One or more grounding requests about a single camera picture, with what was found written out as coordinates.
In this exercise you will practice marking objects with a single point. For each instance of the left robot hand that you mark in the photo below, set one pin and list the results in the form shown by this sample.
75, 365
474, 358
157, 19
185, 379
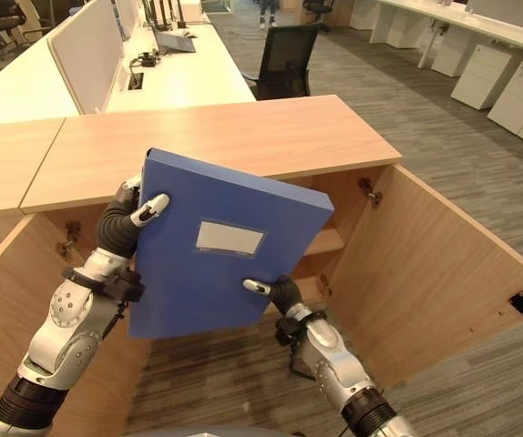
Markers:
115, 227

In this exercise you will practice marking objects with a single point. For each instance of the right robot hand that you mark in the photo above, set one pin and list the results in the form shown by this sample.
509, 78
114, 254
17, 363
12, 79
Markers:
283, 291

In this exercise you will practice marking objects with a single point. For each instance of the blue file folder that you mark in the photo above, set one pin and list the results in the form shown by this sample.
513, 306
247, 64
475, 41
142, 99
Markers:
225, 246

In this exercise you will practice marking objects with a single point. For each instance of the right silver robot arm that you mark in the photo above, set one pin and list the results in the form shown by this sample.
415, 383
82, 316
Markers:
339, 368

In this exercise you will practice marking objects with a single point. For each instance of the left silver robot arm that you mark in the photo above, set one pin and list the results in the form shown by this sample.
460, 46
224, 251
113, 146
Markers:
56, 337

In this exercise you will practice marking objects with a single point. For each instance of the wooden cabinet shelf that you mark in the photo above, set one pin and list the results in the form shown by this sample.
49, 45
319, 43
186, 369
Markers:
323, 243

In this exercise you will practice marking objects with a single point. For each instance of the wooden cabinet door with hinges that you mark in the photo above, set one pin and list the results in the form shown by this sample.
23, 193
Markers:
47, 318

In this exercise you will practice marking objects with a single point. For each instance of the neighbouring wooden cabinet top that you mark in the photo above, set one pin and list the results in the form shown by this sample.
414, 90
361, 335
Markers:
11, 164

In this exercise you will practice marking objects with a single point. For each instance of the wooden office cabinet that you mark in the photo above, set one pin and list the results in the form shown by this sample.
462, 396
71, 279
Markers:
225, 150

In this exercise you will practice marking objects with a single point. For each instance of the wooden cabinet door with latch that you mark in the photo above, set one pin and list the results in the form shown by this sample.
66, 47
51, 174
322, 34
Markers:
430, 273

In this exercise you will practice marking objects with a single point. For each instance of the long white office desk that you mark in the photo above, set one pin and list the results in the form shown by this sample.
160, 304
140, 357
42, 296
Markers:
175, 68

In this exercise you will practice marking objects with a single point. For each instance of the black mesh office chair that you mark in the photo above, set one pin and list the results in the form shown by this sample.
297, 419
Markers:
284, 61

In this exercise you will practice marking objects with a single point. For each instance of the white desk storage cabinet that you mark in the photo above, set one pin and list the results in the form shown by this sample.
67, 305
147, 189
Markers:
446, 57

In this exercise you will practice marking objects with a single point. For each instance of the white office desk row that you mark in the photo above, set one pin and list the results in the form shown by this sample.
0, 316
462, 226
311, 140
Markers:
462, 23

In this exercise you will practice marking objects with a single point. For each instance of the white desk partition screen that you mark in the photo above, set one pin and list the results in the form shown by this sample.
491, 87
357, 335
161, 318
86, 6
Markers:
89, 57

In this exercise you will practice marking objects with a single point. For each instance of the grey laptop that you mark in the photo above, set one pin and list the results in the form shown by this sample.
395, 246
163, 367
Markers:
177, 43

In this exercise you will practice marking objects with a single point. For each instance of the person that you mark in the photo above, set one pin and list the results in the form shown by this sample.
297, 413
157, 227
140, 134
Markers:
267, 11

